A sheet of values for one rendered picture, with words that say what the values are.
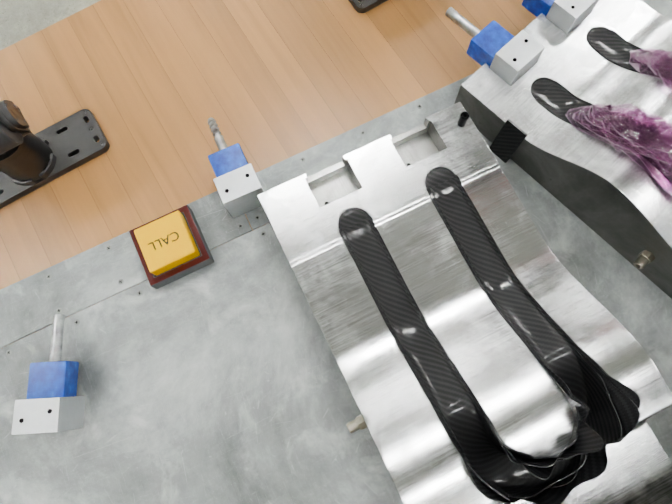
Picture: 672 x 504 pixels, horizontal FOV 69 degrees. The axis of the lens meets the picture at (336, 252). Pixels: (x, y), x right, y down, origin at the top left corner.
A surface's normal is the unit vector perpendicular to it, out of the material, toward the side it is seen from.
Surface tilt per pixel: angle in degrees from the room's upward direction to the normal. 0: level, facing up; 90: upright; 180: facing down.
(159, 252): 0
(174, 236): 0
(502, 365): 27
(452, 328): 21
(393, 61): 0
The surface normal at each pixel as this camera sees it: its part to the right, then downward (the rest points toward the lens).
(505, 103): -0.03, -0.25
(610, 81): -0.28, -0.50
